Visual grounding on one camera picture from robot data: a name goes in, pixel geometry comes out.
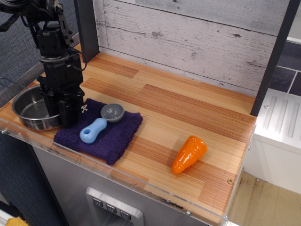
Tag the silver dispenser button panel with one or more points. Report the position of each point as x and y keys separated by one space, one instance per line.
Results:
x=109 y=211

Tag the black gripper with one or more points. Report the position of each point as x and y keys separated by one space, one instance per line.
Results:
x=60 y=87

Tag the clear acrylic front guard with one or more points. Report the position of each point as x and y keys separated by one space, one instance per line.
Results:
x=69 y=173

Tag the dark grey post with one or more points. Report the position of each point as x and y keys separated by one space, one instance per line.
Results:
x=275 y=55
x=85 y=15

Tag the blue grey toy scoop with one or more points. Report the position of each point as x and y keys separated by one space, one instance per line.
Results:
x=110 y=113

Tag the white ridged appliance top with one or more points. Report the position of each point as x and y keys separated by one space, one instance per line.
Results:
x=279 y=118

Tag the purple towel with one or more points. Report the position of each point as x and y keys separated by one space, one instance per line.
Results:
x=110 y=143

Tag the right dark grey post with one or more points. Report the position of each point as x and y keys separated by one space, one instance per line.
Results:
x=275 y=55

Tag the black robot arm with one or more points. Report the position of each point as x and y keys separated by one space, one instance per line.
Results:
x=46 y=21

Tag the yellow object at corner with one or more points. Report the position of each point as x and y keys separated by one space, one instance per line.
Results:
x=16 y=222

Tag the orange plastic carrot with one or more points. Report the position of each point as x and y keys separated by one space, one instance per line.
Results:
x=192 y=150

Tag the left dark grey post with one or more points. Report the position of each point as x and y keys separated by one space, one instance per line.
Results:
x=85 y=15

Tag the metal pot with wire handle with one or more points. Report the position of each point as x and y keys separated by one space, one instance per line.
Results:
x=29 y=106

